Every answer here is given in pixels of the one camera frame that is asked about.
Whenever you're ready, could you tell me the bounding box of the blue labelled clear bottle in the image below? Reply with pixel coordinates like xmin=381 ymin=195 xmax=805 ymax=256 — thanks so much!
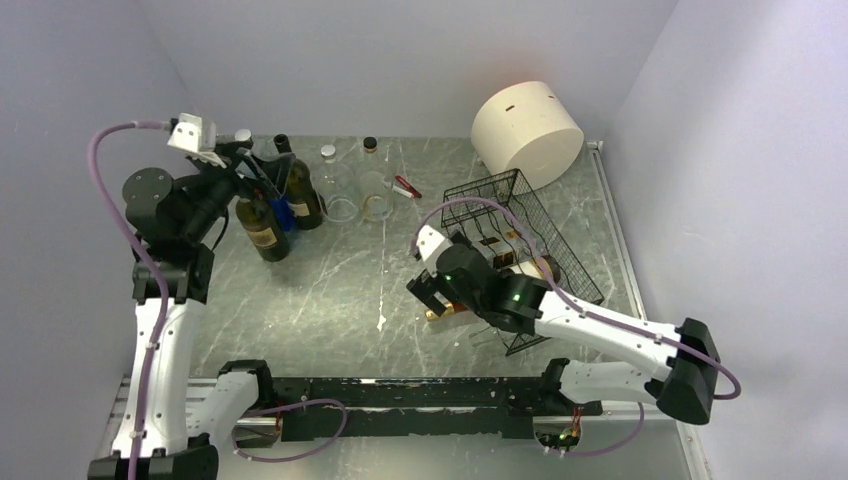
xmin=234 ymin=129 xmax=295 ymax=232

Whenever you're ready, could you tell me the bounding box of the gold capped amber wine bottle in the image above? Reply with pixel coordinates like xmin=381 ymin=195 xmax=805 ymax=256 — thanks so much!
xmin=425 ymin=255 xmax=562 ymax=322

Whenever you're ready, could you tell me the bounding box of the cream cylindrical appliance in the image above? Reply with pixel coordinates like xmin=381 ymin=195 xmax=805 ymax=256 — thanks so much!
xmin=471 ymin=81 xmax=585 ymax=190

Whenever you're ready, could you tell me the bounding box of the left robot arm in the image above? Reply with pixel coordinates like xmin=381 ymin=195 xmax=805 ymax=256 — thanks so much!
xmin=87 ymin=141 xmax=293 ymax=479

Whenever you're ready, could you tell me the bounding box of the silver capped clear bottle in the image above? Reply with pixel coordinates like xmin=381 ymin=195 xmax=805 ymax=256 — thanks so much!
xmin=315 ymin=144 xmax=359 ymax=223

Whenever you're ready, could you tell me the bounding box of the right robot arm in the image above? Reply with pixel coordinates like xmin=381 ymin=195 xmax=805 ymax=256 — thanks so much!
xmin=408 ymin=231 xmax=720 ymax=425

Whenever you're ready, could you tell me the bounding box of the red utility knife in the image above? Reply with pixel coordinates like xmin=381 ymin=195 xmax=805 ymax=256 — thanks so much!
xmin=395 ymin=175 xmax=422 ymax=199

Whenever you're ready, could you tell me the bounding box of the black wire wine rack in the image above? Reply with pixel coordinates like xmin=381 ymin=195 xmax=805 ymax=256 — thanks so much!
xmin=441 ymin=168 xmax=605 ymax=358

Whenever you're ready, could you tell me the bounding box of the black gold capped clear bottle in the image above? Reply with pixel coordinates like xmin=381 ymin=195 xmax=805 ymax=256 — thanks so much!
xmin=472 ymin=236 xmax=530 ymax=270

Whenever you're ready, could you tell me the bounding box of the dark wine bottle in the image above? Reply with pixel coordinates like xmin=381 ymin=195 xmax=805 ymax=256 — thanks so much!
xmin=273 ymin=134 xmax=323 ymax=230

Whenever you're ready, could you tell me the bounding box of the white marker pen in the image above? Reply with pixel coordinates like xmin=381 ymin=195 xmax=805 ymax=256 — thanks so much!
xmin=392 ymin=185 xmax=414 ymax=199

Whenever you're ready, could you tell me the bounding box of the silver necked green wine bottle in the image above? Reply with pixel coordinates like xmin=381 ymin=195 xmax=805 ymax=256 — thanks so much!
xmin=235 ymin=198 xmax=290 ymax=263

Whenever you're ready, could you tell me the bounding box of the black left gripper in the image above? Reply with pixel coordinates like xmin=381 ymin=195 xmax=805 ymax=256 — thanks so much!
xmin=181 ymin=141 xmax=295 ymax=241

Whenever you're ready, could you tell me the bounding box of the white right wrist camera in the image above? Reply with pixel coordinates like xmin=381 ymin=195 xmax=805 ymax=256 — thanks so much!
xmin=415 ymin=225 xmax=452 ymax=277

